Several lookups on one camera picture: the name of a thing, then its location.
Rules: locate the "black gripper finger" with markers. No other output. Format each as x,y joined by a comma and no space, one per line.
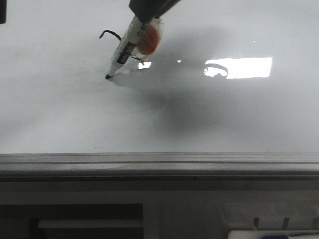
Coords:
146,10

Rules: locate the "red magnet taped to marker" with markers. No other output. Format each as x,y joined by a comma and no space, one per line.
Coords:
149,41

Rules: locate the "white whiteboard marker black tip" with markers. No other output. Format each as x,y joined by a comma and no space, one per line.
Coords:
127,44

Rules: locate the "white whiteboard surface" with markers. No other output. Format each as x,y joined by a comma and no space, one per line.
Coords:
228,76

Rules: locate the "white eraser in tray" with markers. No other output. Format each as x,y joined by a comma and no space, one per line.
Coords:
250,234

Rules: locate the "grey aluminium whiteboard frame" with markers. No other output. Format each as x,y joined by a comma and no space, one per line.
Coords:
156,164

